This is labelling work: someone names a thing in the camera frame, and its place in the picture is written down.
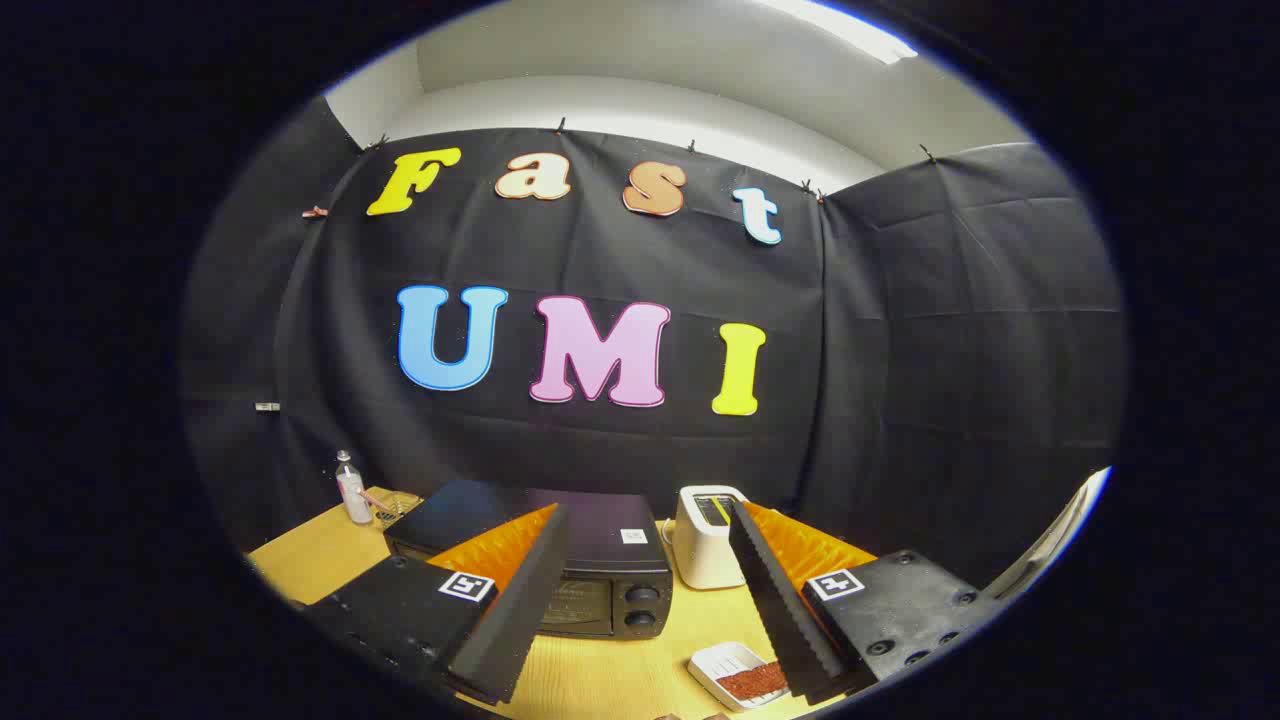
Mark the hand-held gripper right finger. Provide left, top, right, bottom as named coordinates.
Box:
left=727, top=498, right=1006, bottom=706

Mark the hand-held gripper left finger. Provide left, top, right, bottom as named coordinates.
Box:
left=300, top=503, right=573, bottom=706

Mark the reddish brown meat slice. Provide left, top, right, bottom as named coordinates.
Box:
left=718, top=661, right=791, bottom=701

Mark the black toaster oven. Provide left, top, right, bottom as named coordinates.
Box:
left=384, top=480, right=674, bottom=641

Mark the white pop-up toaster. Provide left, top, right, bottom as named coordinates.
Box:
left=672, top=485, right=751, bottom=591

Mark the white rectangular dish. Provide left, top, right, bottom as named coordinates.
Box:
left=688, top=642, right=791, bottom=713

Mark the clear plastic bottle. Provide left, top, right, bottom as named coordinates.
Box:
left=335, top=450, right=373, bottom=525

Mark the black backdrop cloth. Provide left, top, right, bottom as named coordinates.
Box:
left=180, top=100, right=1129, bottom=591

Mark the ceiling light strip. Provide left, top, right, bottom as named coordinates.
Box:
left=760, top=0, right=919, bottom=66

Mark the small wire basket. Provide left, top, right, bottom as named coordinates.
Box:
left=372, top=490, right=423, bottom=529

